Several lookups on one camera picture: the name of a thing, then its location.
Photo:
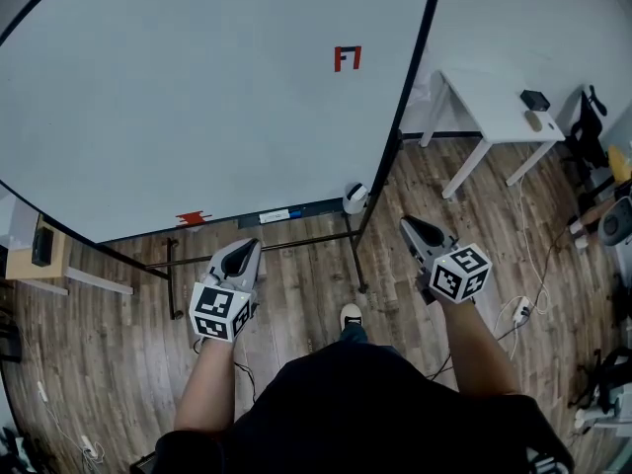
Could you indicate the yellow cushion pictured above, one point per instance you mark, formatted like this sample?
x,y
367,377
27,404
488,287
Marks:
x,y
619,166

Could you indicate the black box on wooden table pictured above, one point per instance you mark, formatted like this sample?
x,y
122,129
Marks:
x,y
42,247

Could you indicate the person's black shirt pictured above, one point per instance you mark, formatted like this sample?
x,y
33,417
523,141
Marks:
x,y
360,413

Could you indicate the black folding chair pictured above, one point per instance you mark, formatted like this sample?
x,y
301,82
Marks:
x,y
144,464

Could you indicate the beige oval case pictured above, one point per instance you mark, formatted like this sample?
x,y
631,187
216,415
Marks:
x,y
533,120

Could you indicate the black metal rack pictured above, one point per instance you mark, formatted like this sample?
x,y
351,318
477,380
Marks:
x,y
10,343

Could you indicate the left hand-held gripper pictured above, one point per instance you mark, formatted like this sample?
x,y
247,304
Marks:
x,y
217,309

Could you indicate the black equipment frame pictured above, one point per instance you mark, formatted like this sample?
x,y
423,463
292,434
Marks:
x,y
612,373

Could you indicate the white power strip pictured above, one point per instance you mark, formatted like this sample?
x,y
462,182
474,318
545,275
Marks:
x,y
521,311
87,445
42,391

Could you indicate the white plastic bag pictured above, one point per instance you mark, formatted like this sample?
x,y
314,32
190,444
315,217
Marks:
x,y
15,220

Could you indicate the wooden side table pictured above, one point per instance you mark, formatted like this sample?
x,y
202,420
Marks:
x,y
29,269

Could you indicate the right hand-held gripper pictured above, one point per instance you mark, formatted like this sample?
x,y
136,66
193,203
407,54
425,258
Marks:
x,y
459,274

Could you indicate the black box on white table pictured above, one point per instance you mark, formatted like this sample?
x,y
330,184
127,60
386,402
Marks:
x,y
534,100

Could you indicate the person's white shoe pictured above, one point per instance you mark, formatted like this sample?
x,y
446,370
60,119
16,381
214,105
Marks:
x,y
351,314

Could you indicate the white square table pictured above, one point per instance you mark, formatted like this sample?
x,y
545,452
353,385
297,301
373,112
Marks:
x,y
494,111

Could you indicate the person's right forearm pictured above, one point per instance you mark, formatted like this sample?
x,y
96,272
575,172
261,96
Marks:
x,y
474,348

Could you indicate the person's blue jeans leg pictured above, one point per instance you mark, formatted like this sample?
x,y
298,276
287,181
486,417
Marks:
x,y
353,335

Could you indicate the red plastic holder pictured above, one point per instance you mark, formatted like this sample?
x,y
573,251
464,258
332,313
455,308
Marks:
x,y
193,219

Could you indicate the white marker with blue cap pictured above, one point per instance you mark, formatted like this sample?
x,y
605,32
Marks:
x,y
274,216

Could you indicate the person's left forearm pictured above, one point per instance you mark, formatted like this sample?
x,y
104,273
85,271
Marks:
x,y
207,388

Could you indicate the grey round machine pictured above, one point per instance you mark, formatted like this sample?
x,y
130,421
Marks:
x,y
614,222

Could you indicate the black framed whiteboard on stand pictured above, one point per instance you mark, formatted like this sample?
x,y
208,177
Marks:
x,y
197,92

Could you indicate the black office chair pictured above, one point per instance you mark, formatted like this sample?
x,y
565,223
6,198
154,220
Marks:
x,y
587,136

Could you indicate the white plastic storage rack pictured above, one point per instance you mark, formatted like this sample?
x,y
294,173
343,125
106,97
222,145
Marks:
x,y
609,413

